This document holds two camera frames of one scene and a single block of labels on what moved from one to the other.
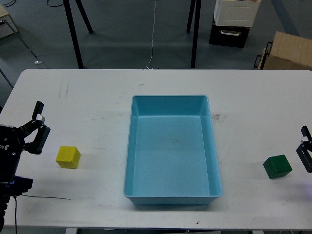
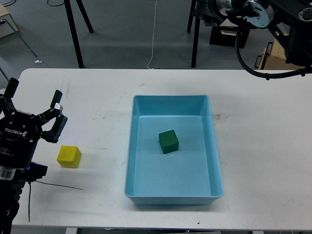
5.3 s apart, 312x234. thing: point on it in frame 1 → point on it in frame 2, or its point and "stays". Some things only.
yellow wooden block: [68, 157] stays
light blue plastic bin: [171, 154] stays
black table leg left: [68, 8] stays
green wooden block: [277, 166] → [168, 141]
